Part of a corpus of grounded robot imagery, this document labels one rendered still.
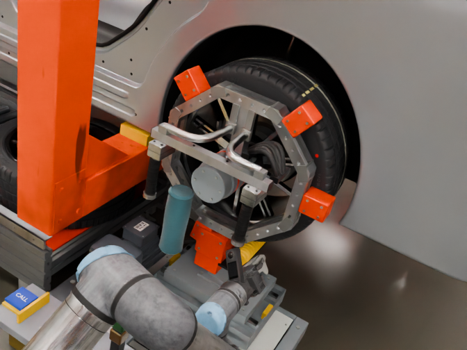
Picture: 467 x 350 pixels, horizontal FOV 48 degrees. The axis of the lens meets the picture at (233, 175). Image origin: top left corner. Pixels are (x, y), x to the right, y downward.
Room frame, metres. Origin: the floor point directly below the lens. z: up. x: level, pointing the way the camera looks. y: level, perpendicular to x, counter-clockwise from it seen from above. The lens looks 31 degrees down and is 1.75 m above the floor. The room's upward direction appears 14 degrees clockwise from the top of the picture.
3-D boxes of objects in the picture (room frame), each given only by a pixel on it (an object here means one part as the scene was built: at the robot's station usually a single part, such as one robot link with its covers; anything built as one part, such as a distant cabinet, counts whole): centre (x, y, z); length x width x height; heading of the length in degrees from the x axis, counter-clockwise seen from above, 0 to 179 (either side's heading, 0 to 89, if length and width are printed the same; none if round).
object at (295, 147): (1.59, 0.01, 0.85); 0.54 x 0.07 x 0.54; 68
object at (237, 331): (1.74, -0.06, 0.13); 0.50 x 0.36 x 0.10; 68
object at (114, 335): (0.99, 0.20, 0.59); 0.04 x 0.04 x 0.04; 68
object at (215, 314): (1.12, -0.05, 0.62); 0.12 x 0.09 x 0.10; 158
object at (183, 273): (1.74, -0.06, 0.32); 0.40 x 0.30 x 0.28; 68
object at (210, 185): (1.52, 0.03, 0.85); 0.21 x 0.14 x 0.14; 158
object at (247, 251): (1.63, -0.14, 0.51); 0.29 x 0.06 x 0.06; 158
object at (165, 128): (1.51, 0.14, 1.03); 0.19 x 0.18 x 0.11; 158
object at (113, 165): (1.79, 0.47, 0.69); 0.52 x 0.17 x 0.35; 158
